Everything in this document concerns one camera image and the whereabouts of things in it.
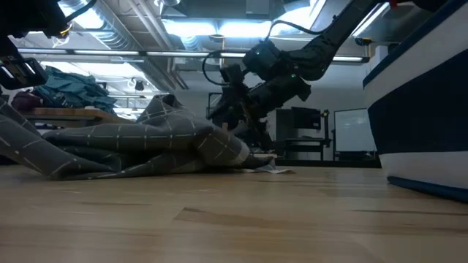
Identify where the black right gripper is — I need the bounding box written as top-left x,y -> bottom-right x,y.
206,75 -> 312,129

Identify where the grey checked towel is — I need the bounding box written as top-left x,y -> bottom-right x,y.
0,94 -> 294,181

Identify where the blue white striped fabric basket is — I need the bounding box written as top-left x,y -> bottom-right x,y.
362,0 -> 468,204

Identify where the dark red bag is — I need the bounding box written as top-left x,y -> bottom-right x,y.
10,91 -> 43,111

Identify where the teal clothes pile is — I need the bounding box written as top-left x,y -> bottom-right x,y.
34,65 -> 118,113

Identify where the wooden workbench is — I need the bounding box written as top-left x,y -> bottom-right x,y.
21,107 -> 129,126

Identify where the black monitor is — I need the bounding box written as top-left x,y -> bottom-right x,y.
291,106 -> 322,131

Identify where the whiteboard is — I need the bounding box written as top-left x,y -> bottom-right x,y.
333,107 -> 378,153

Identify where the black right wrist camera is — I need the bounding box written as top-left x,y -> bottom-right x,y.
219,64 -> 246,87

